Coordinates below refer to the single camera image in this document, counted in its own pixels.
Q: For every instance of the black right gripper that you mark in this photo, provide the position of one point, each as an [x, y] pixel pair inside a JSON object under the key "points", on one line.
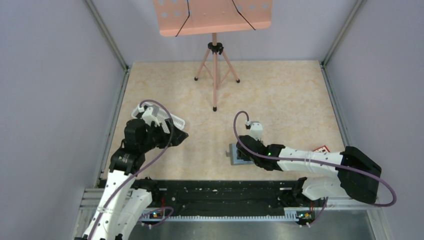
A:
{"points": [[243, 149]]}

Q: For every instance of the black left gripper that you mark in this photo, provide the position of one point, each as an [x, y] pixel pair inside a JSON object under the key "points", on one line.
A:
{"points": [[170, 136]]}

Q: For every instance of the grey card holder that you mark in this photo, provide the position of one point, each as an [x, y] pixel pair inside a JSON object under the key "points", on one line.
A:
{"points": [[232, 154]]}

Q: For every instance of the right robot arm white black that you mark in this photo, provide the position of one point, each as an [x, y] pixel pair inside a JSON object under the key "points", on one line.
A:
{"points": [[348, 173]]}

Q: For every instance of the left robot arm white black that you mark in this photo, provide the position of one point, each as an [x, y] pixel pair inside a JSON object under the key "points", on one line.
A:
{"points": [[117, 213]]}

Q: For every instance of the red plastic basket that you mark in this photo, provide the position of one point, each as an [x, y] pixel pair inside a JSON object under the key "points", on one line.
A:
{"points": [[322, 149]]}

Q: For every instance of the pink music stand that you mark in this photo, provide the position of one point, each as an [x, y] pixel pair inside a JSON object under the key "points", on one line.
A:
{"points": [[195, 17]]}

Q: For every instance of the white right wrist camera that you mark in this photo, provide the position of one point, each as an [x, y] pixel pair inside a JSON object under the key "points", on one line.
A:
{"points": [[255, 129]]}

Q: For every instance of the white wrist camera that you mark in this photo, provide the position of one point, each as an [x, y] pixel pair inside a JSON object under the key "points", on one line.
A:
{"points": [[255, 129], [149, 113]]}

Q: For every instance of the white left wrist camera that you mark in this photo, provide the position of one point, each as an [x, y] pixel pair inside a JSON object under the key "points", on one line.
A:
{"points": [[149, 113]]}

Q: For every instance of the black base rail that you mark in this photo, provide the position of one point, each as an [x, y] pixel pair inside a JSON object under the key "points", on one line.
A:
{"points": [[285, 193]]}

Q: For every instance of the aluminium frame rail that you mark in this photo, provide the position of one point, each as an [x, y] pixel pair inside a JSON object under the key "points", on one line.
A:
{"points": [[204, 210]]}

